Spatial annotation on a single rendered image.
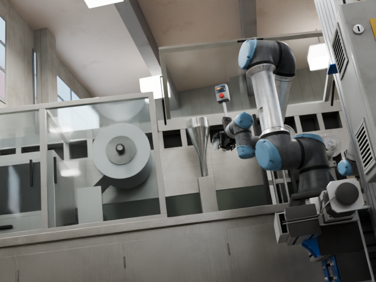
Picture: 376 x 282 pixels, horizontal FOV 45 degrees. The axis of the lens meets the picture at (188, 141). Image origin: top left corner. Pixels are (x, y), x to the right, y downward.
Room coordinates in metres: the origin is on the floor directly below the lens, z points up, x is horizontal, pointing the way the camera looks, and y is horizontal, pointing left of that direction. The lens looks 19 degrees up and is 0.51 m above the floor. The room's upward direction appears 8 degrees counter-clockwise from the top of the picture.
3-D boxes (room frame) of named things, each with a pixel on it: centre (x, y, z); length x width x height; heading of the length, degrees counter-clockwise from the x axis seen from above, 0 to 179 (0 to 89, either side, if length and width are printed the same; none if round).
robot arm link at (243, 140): (1.89, -0.26, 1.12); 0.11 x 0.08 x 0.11; 109
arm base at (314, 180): (1.68, -0.45, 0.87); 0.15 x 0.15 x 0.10
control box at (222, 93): (2.52, -0.24, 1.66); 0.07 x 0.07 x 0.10; 71
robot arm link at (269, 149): (1.64, -0.33, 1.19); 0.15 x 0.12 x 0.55; 109
